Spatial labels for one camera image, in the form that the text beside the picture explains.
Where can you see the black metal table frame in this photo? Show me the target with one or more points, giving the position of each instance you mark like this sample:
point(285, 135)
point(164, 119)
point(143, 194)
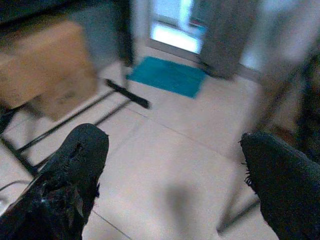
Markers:
point(75, 117)

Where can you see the glass balcony door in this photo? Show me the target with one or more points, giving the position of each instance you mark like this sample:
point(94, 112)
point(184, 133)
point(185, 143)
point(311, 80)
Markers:
point(175, 27)

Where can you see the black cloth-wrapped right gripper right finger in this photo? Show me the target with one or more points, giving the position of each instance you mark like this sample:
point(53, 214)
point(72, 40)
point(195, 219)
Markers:
point(282, 185)

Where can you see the brown cardboard box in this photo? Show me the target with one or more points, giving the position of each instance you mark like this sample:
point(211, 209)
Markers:
point(47, 72)

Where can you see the teal floor mat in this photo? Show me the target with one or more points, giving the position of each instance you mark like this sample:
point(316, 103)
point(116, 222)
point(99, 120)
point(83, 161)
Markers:
point(167, 76)

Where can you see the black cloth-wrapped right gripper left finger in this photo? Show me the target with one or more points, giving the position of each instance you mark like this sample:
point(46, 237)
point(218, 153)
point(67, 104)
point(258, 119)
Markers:
point(67, 185)

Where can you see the grey curtain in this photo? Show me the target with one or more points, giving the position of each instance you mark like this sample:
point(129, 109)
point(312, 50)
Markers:
point(225, 37)

